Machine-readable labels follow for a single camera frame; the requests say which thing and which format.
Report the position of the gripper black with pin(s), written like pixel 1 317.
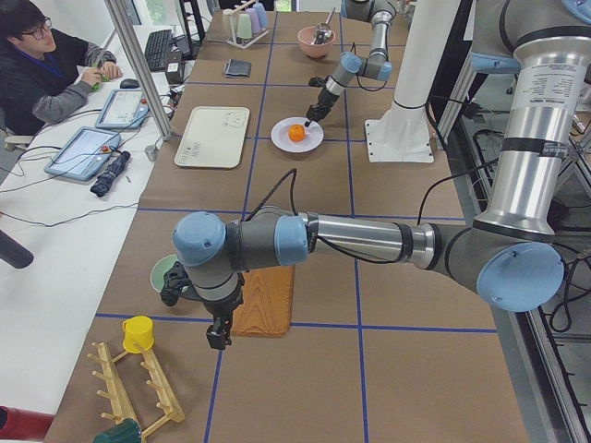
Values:
pixel 224 306
pixel 324 98

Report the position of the white round plate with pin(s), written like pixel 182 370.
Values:
pixel 279 136

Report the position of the orange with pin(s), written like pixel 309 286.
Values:
pixel 297 132

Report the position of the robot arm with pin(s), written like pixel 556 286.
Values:
pixel 380 14
pixel 505 255

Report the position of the cream bear tray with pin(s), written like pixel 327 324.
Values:
pixel 213 138

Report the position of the wooden cutting board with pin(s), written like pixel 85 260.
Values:
pixel 267 308

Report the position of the yellow mug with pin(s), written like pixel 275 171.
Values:
pixel 138 334

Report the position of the light green bowl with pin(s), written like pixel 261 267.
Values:
pixel 159 269

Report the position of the pink bowl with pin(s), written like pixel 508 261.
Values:
pixel 306 40

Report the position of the folded grey cloth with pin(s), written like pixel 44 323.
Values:
pixel 237 69

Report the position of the metal scoop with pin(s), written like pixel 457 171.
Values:
pixel 323 31

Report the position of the green cup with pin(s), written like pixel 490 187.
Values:
pixel 243 28

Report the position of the purple cup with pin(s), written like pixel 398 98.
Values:
pixel 254 20

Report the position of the wooden mug rack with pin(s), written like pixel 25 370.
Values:
pixel 137 389

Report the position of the blue cup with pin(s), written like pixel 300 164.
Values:
pixel 261 14

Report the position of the dark green mug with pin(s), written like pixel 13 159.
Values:
pixel 127 431

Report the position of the black keyboard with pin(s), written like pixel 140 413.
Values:
pixel 157 49

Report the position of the teach pendant far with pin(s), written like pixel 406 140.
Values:
pixel 124 109

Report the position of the teach pendant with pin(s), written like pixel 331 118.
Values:
pixel 84 155
pixel 124 109

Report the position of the black computer mouse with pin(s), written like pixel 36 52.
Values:
pixel 129 83

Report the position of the folded dark umbrella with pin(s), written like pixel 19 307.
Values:
pixel 105 181

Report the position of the red cylinder object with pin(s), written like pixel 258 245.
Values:
pixel 24 425

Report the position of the teach pendant near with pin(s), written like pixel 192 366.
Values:
pixel 84 155

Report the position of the seated person in black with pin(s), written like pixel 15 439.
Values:
pixel 46 75

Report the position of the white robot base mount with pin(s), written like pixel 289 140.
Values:
pixel 402 134

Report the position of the white wire cup rack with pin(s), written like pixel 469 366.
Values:
pixel 243 42

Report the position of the wooden rack dowel handle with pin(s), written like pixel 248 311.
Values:
pixel 236 6

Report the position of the aluminium frame post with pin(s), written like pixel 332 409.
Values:
pixel 135 57

